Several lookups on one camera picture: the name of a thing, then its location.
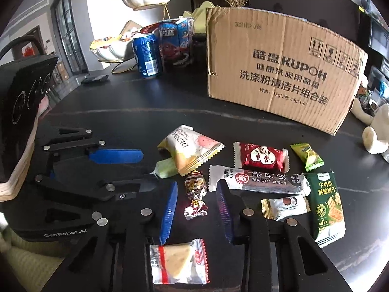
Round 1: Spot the black television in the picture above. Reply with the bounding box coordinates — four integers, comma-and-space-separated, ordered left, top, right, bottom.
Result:
258, 0, 370, 47

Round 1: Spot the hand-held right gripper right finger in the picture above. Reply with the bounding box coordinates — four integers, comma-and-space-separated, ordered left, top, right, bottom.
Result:
216, 179, 354, 292

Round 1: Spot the pile of assorted snack packets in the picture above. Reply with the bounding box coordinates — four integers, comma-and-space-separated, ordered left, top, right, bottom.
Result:
91, 24, 159, 51

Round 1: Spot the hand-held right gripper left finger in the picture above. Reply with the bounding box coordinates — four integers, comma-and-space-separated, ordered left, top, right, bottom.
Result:
61, 181, 180, 292

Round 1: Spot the foil candy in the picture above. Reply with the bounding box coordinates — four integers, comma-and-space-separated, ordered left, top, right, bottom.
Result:
183, 170, 210, 219

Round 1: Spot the dark green biscuit packet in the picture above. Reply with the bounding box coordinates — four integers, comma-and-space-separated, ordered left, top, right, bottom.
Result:
305, 171, 346, 248

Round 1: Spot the light green snack packet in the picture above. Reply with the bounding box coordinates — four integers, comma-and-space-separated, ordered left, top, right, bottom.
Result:
150, 156, 180, 179

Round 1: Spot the dark remote control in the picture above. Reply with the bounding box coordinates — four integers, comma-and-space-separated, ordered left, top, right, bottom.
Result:
81, 74, 109, 85

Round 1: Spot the black cabinet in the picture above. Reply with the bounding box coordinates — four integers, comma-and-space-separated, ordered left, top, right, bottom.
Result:
359, 3, 389, 67

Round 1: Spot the person's cream clothing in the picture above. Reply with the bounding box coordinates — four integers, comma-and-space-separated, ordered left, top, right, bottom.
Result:
0, 228, 70, 283

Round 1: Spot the yellow-green bag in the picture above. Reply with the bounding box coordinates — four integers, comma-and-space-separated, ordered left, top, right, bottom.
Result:
182, 1, 227, 34

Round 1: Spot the blue red snack carton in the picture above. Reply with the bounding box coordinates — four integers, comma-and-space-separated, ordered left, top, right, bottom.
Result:
158, 18, 196, 67

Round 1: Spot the black framed glass door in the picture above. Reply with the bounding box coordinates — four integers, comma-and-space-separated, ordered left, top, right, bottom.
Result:
50, 0, 84, 76

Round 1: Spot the white tiered fruit bowl stand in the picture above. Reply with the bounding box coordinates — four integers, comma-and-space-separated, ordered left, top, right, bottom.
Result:
89, 0, 183, 74

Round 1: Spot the white grey snack bar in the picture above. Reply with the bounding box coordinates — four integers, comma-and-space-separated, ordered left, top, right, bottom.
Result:
208, 165, 311, 196

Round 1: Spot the clear red-striped pastry packet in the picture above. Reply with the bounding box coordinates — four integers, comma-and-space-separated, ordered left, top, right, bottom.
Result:
148, 239, 210, 285

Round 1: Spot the white plush toy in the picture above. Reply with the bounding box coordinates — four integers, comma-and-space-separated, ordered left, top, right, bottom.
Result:
351, 76, 389, 155

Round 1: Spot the small green candy packet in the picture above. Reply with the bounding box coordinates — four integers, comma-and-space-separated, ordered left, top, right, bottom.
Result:
290, 144, 325, 172

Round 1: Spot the small white gold-edged packet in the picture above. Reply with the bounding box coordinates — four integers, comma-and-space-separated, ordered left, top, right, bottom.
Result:
261, 194, 311, 221

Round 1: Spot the blue soda can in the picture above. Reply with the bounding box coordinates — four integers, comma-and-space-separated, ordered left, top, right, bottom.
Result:
132, 33, 165, 78

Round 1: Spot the tan cardboard piece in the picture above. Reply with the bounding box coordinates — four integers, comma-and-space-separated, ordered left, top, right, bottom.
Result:
120, 21, 143, 35

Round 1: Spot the brown cardboard box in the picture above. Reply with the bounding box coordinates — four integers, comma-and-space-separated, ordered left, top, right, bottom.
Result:
205, 7, 369, 136

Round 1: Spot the yellow pink snack packet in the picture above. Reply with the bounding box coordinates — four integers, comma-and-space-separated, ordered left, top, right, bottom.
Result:
157, 125, 225, 176

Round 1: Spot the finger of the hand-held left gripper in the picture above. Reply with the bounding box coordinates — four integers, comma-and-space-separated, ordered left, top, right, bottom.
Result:
34, 172, 160, 203
39, 126, 144, 165

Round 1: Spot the person's left forearm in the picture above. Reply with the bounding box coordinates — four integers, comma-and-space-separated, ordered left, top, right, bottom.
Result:
0, 119, 38, 203

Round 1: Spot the red snack packet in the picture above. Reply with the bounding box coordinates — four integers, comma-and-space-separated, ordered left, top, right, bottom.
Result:
233, 142, 289, 173

